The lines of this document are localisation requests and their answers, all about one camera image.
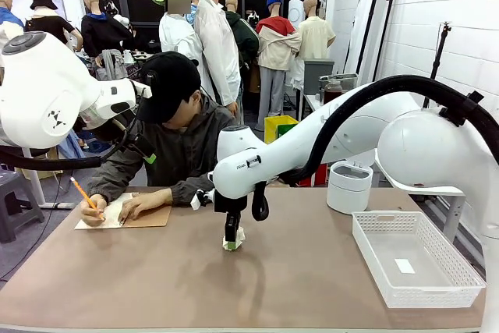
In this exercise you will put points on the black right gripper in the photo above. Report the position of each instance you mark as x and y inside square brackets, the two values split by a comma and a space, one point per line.
[230, 204]

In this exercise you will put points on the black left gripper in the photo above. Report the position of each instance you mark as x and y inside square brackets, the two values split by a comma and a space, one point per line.
[115, 128]

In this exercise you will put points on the white paper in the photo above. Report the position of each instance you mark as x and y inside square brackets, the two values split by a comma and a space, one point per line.
[241, 236]

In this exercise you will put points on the spiral notebook brown cover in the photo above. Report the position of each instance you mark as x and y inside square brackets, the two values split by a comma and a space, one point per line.
[152, 216]

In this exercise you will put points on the yellow pencil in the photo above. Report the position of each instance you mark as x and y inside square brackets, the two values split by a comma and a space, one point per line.
[83, 194]

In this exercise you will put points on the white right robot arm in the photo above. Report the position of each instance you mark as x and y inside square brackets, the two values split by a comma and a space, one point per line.
[280, 153]

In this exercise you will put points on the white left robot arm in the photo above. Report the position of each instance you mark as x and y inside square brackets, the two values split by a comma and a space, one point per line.
[39, 87]

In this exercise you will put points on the grey sleeved right forearm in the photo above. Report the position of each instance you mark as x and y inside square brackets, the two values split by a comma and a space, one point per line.
[113, 177]

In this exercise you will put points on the grey sleeved left forearm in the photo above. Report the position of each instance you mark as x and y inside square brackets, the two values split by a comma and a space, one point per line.
[191, 190]

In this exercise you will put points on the person's left hand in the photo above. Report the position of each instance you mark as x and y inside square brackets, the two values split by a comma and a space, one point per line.
[146, 204]

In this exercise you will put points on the person's right hand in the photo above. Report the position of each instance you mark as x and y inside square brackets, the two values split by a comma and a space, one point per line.
[93, 212]

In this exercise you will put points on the person in black cap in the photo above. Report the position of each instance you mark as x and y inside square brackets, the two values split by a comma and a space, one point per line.
[183, 153]

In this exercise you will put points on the person's head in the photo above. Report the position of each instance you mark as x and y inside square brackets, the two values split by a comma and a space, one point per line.
[185, 112]

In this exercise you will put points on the blue cloth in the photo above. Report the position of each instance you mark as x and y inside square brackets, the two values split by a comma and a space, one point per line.
[72, 146]

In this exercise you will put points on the black cap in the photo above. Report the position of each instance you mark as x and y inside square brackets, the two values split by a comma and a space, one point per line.
[167, 83]

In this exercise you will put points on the grey hanging vest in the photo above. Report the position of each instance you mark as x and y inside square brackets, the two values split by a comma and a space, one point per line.
[113, 64]

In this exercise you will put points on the red recycling bag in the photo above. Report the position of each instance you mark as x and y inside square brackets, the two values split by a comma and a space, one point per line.
[319, 177]

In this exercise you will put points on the yellow recycling bag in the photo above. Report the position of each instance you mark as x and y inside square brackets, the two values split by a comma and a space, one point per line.
[271, 130]

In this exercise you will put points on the figure green checked hat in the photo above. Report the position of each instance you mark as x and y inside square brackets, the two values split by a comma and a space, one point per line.
[177, 36]

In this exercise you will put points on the green recycling bag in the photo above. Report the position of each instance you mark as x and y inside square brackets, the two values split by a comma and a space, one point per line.
[284, 130]

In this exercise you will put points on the mannequin black sweater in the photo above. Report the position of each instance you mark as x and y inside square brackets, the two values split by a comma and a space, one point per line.
[101, 32]

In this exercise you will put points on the white lidded trash can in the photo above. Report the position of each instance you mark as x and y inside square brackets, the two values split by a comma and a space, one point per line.
[347, 192]

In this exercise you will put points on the tall mannequin white shirt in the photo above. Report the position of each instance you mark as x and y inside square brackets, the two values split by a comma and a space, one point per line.
[218, 44]

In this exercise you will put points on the grey plastic stool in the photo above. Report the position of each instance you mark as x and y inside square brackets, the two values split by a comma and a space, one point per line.
[11, 185]

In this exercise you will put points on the mannequin dark green hoodie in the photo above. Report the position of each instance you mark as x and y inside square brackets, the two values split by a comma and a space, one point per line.
[245, 36]

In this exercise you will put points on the mannequin black bucket hat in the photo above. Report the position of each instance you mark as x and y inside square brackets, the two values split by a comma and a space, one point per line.
[47, 23]

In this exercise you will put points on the small white table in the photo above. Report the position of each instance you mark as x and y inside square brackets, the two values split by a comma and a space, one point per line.
[312, 101]

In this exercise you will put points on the mannequin blue cap red jacket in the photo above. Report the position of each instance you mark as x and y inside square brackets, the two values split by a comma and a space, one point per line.
[277, 48]

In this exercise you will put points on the white perforated plastic basket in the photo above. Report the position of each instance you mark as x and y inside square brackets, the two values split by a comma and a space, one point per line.
[393, 298]

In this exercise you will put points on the brown glass jar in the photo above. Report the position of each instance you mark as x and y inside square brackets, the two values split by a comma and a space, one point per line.
[332, 93]

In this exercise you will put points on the white label in basket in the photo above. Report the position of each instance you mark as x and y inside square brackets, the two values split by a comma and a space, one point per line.
[404, 266]

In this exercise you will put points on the mannequin blue white shirt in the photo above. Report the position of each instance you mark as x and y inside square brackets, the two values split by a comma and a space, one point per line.
[9, 23]

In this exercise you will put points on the grey cabinet box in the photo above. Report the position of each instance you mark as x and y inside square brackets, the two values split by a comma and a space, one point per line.
[317, 71]

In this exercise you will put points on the metal pan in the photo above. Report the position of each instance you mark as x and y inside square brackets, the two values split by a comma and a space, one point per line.
[345, 78]

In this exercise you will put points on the large white side table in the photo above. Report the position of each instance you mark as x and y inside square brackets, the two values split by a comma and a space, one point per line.
[429, 189]

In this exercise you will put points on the mannequin cream shirt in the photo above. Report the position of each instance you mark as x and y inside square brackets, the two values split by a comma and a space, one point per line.
[316, 36]

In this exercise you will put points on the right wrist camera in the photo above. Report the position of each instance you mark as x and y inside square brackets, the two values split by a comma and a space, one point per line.
[195, 201]

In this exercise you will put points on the white stand frame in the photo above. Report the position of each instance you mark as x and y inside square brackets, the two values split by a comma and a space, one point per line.
[35, 181]

